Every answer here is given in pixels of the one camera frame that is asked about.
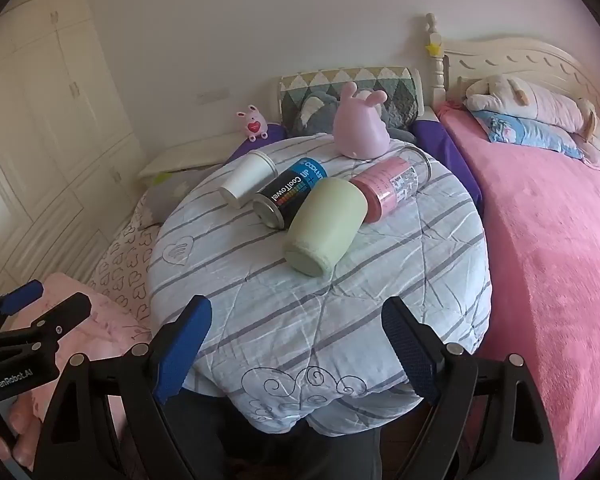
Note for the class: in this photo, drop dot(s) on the dark cloth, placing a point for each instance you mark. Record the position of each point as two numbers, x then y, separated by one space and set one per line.
280 460

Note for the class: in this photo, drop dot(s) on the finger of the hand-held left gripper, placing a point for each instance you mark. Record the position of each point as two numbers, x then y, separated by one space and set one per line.
62 316
22 296

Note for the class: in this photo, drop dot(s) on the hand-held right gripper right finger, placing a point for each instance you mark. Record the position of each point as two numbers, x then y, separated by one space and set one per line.
411 355

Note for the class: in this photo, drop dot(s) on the cream pillow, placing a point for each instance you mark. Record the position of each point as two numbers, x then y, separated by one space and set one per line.
185 156

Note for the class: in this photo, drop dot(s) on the cream wardrobe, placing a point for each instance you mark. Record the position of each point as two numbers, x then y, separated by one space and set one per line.
45 135

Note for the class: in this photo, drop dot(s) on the blue printed pillow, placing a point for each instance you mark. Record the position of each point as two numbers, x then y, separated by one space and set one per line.
525 134

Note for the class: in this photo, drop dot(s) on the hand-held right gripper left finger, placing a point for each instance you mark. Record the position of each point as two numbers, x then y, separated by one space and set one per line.
179 355

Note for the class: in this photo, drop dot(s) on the heart print sheet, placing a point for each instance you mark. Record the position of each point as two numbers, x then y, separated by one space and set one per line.
125 265

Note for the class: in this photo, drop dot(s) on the pink clear-ended can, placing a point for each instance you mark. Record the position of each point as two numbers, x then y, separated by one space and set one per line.
387 187

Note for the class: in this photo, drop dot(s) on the patchwork diamond cushion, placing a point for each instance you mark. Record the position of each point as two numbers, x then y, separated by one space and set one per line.
320 82

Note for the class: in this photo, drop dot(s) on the large pink bunny toy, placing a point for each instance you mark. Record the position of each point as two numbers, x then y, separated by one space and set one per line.
360 127

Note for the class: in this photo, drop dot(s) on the yellow star ornament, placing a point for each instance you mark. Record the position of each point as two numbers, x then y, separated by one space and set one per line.
433 48

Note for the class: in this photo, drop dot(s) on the pink fluffy cloth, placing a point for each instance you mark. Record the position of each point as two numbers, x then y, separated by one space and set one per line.
115 317

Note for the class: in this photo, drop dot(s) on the grey and green pillow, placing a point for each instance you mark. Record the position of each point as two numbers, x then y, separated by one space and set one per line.
167 195

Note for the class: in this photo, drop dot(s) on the light green cup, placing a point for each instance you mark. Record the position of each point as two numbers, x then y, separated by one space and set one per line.
325 232

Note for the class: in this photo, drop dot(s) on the striped light blue quilt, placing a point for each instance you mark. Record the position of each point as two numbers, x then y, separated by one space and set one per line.
330 322

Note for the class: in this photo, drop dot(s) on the white plush toy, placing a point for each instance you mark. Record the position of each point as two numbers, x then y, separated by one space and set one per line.
530 102

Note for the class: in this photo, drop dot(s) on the white paper cup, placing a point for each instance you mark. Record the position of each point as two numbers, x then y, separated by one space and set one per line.
246 180

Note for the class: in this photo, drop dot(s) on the black and blue can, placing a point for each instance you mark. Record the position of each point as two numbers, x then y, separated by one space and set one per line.
290 195

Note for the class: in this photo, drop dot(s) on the pink bed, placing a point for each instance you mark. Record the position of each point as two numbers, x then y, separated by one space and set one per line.
555 285

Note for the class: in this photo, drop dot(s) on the cream wooden headboard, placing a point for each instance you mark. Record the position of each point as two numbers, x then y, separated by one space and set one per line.
505 60

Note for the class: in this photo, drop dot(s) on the small pink bunny toy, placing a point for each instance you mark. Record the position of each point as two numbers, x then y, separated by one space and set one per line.
253 124

